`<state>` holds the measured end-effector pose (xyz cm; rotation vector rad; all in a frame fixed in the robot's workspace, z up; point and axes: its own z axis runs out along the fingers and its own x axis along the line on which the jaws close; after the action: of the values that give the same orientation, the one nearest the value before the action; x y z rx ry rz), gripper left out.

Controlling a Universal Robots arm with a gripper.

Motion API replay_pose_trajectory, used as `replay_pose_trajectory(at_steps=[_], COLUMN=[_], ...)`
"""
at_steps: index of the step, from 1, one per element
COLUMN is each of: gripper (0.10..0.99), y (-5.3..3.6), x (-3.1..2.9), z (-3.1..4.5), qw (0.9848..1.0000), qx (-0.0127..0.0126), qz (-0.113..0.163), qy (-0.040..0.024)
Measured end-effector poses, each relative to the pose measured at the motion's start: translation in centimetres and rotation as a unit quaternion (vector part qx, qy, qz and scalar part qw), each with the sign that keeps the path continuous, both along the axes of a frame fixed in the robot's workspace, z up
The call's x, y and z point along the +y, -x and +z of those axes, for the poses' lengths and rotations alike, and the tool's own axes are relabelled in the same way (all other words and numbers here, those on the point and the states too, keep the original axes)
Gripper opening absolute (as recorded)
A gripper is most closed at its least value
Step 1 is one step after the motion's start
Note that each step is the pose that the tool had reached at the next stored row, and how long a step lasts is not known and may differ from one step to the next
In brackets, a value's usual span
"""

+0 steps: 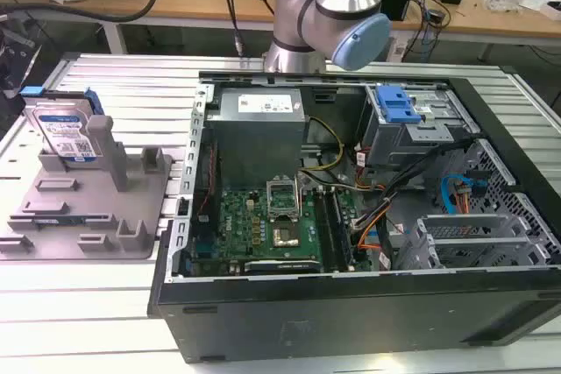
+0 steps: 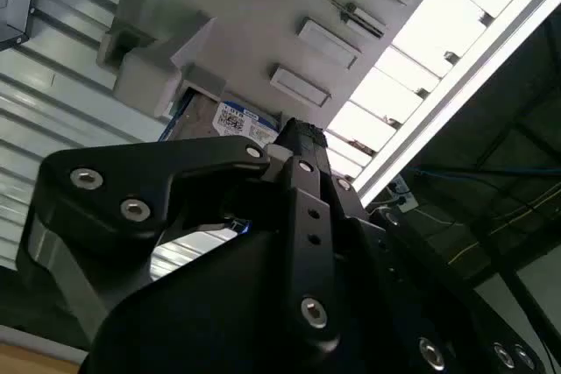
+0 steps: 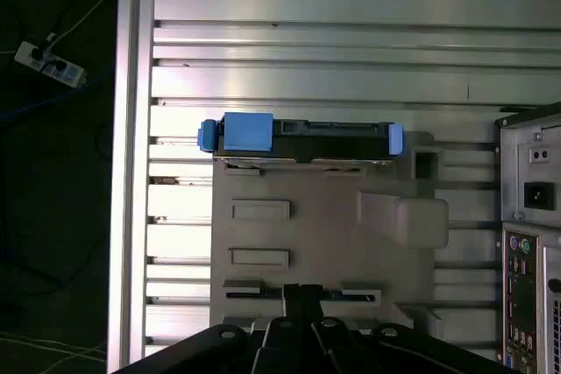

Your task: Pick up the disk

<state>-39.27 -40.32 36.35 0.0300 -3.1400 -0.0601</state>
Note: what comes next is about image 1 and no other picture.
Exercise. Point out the RAM stick on rack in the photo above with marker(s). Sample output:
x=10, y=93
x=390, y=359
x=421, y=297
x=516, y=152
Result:
x=61, y=220

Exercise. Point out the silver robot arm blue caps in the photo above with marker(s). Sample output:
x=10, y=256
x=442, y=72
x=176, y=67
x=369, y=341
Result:
x=337, y=2

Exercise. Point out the blue plastic bay latch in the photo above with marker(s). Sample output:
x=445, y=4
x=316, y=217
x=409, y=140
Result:
x=396, y=102

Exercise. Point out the metal disk bay cage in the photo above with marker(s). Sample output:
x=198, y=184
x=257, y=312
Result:
x=416, y=133

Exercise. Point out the metal expansion slot cover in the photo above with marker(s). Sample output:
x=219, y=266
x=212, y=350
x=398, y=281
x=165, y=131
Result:
x=464, y=221

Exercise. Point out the graphics card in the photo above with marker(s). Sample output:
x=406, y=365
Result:
x=282, y=266

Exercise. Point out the black device at edge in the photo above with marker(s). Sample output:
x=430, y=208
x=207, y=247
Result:
x=17, y=63

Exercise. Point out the black open PC case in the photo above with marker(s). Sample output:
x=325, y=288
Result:
x=333, y=317

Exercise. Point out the green motherboard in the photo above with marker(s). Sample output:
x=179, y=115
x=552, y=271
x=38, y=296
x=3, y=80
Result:
x=258, y=225

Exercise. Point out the CPU socket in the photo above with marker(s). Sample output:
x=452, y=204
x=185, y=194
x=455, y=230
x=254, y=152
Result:
x=285, y=238

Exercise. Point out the grey parts rack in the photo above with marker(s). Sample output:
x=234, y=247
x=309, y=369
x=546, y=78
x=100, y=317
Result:
x=87, y=199

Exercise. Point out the hard disk in blue carrier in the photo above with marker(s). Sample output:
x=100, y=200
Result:
x=66, y=133

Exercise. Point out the grey power supply unit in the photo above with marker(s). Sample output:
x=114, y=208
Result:
x=256, y=137

